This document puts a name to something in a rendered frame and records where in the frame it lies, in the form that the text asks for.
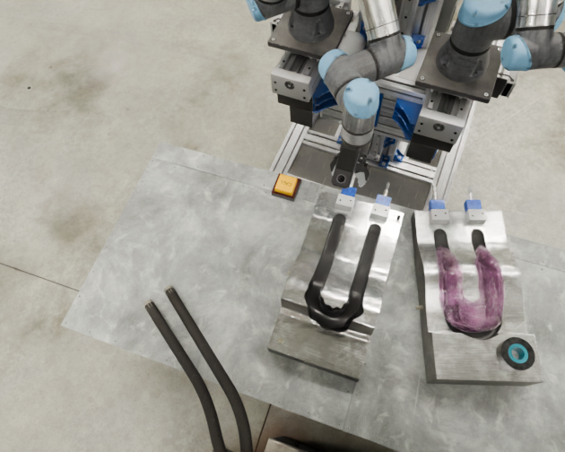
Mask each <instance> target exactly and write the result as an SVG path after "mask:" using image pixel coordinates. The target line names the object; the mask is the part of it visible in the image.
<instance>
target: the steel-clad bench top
mask: <svg viewBox="0 0 565 452"><path fill-rule="evenodd" d="M278 174H279V173H276V172H272V171H270V170H266V169H260V168H257V167H253V166H249V165H246V164H243V163H239V162H235V161H230V160H226V159H223V158H220V157H216V156H212V155H209V154H206V153H202V152H196V151H193V150H189V149H186V148H183V147H179V146H176V145H172V144H169V143H163V142H160V143H159V145H158V147H157V149H156V151H155V153H154V155H153V156H152V158H151V160H150V162H149V164H148V165H147V167H146V169H145V171H144V173H143V175H142V176H141V178H140V180H139V182H138V184H137V185H136V187H135V190H134V192H133V194H132V195H131V196H130V198H129V200H128V202H127V204H126V206H125V208H124V210H123V212H122V213H121V215H120V216H119V218H118V220H117V223H116V225H115V227H114V228H113V230H112V232H111V233H110V235H109V237H108V239H107V241H106V243H105V245H104V247H103V248H102V250H101V252H100V254H99V256H98V257H97V259H96V261H95V263H94V265H93V267H92V269H91V270H90V272H89V274H88V276H87V278H86V279H85V281H84V283H83V286H82V288H81V289H80V290H79V292H78V294H77V296H76V298H75V299H74V302H73V304H72V306H71V308H70V309H69V310H68V312H67V314H66V316H65V319H64V320H63V322H62V324H61V326H64V327H66V328H69V329H72V330H74V331H76V332H79V333H81V334H84V335H88V336H90V337H93V338H96V339H98V340H101V341H103V342H105V343H110V344H112V345H115V346H117V347H119V348H122V349H125V350H127V351H130V352H133V353H136V354H139V355H141V356H144V357H146V358H148V359H151V360H154V361H157V362H160V363H163V364H165V365H168V366H171V367H172V368H175V369H179V370H182V371H184V370H183V369H182V367H181V365H180V364H179V362H178V360H177V358H176V357H175V355H174V354H173V352H172V350H171V349H170V348H169V346H168V344H167V343H166V341H165V339H164V338H163V336H162V335H161V332H160V331H159V329H158V328H157V326H156V325H155V324H154V322H153V321H152V318H151V317H150V315H149V314H148V312H147V310H146V309H145V307H144V305H143V304H144V303H145V302H146V301H147V300H152V301H153V302H154V304H155V305H156V307H157V308H158V310H159V311H160V313H161V314H162V316H163V317H164V319H165V320H166V322H167V323H168V325H169V327H170V329H171V330H172V332H173V333H174V335H175V336H176V337H177V339H178V341H179V342H180V344H181V345H182V347H183V348H184V350H185V352H186V353H187V355H188V357H189V358H190V360H191V361H192V362H193V364H194V365H195V367H196V369H197V370H198V372H199V374H200V375H201V377H202V378H203V379H206V380H208V381H211V382H213V383H216V384H218V385H220V384H219V382H218V381H217V379H216V377H215V376H214V374H213V373H212V371H211V369H210V368H209V366H208V364H207V363H206V361H205V359H204V357H203V355H202V353H200V351H199V349H198V348H197V346H196V344H195V342H194V340H193V339H192V337H191V335H190V334H189V332H188V331H187V329H186V327H185V326H184V324H183V322H182V321H181V319H180V317H179V316H178V313H177V312H176V310H175V309H174V308H173V306H172V304H171V302H170V300H169V298H168V297H167V295H166V293H165V292H164V289H165V288H166V287H167V286H169V285H172V286H173V288H174V289H175V291H176V292H177V294H178V296H179V297H180V298H181V300H182V301H183V303H184V305H185V306H186V308H187V310H188V312H189V313H190V315H191V317H192V318H193V319H194V320H195V322H196V324H197V326H198V328H199V329H200V331H201V332H202V334H203V336H204V338H205V339H206V341H207V342H208V343H209V345H210V347H211V348H212V350H213V352H214V354H215V355H216V357H217V358H218V360H219V362H220V363H221V365H222V366H223V368H224V369H225V371H226V373H227V374H228V376H229V377H230V380H231V381H232V383H233V385H234V386H235V388H236V389H237V391H238V392H240V393H242V394H245V395H247V396H252V397H254V398H256V399H259V400H261V401H264V402H267V403H269V404H273V405H275V406H278V407H281V408H283V409H285V410H288V411H291V412H293V413H297V414H299V415H302V416H305V417H307V418H310V419H312V420H314V421H317V422H321V423H324V424H326V425H328V426H331V427H334V428H336V429H338V430H343V431H345V432H348V433H351V434H352V435H355V436H358V437H360V438H363V439H366V440H369V441H372V442H374V443H377V444H379V445H381V446H384V447H387V448H391V449H393V450H395V451H398V452H565V250H564V249H560V248H555V247H551V246H547V245H544V244H541V243H537V242H533V241H531V240H527V239H521V238H518V237H514V236H510V235H508V234H506V238H507V242H508V247H509V250H510V252H511V254H512V256H513V257H514V258H515V260H516V262H517V266H518V268H519V271H520V275H521V282H522V291H523V304H524V314H525V321H526V330H527V333H528V334H529V335H535V340H536V344H537V349H538V353H539V358H540V362H541V367H542V372H543V380H544V382H543V383H539V384H535V385H531V386H526V387H513V386H483V385H453V384H427V382H426V372H425V363H424V353H423V344H422V325H421V316H420V310H419V309H415V306H419V297H418V287H417V278H416V268H415V259H414V249H413V231H412V221H411V218H412V216H413V213H414V211H417V210H414V209H410V208H407V207H403V206H400V205H396V204H390V205H389V207H390V209H391V210H395V211H398V212H402V213H404V217H403V220H402V224H401V228H400V231H399V234H398V238H397V242H396V244H395V251H394V254H393V257H392V261H391V265H390V268H389V271H388V275H387V282H386V286H385V290H384V295H383V299H382V303H381V307H380V311H379V314H378V320H377V324H376V327H375V329H374V332H373V334H372V336H371V338H370V341H369V347H368V350H367V354H366V358H365V361H364V364H363V368H362V372H361V377H360V380H359V381H358V382H355V381H352V380H349V379H347V378H343V377H340V376H337V375H335V374H332V373H329V372H326V371H324V370H321V369H317V368H314V367H311V366H309V365H307V364H304V363H301V362H298V361H294V360H291V359H289V358H286V357H283V356H281V355H278V354H275V353H272V352H269V351H268V349H267V346H268V344H269V341H270V338H271V336H272V333H273V330H274V326H275V323H276V321H277V318H278V316H279V313H280V310H281V306H282V304H281V297H282V294H283V289H284V286H285V284H286V281H287V279H288V276H289V275H288V274H287V272H288V271H291V269H292V267H293V265H294V263H295V261H296V259H297V257H298V254H299V252H300V249H301V246H302V243H303V241H304V239H305V236H306V233H307V230H308V227H309V223H310V220H311V217H312V214H313V212H314V209H315V207H316V204H317V200H318V197H319V194H320V192H321V190H322V191H325V192H328V193H332V194H336V195H339V194H341V192H342V190H340V189H336V188H333V187H327V186H323V185H319V184H317V183H313V182H309V181H307V180H303V179H302V180H301V184H300V188H299V191H298V193H297V195H296V198H295V200H294V202H293V201H290V200H286V199H282V198H280V197H276V196H272V194H271V192H272V190H273V187H274V183H275V181H276V179H277V177H278ZM313 201H314V202H313ZM352 391H353V392H352ZM349 405H350V406H349ZM348 408H349V409H348ZM346 415H347V416H346ZM345 418H346V420H345Z"/></svg>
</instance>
